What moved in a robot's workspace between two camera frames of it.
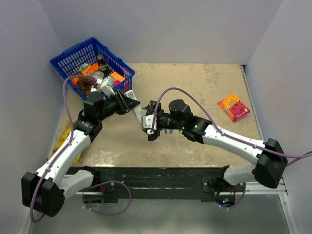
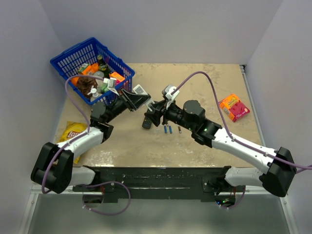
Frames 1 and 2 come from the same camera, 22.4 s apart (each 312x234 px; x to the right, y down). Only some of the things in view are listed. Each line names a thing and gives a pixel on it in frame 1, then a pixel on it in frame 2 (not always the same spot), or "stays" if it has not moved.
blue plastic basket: x=68 y=62 stays
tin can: x=99 y=74 stays
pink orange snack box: x=234 y=107 stays
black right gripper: x=153 y=137 → x=161 y=109
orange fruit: x=74 y=80 stays
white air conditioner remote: x=137 y=111 → x=138 y=89
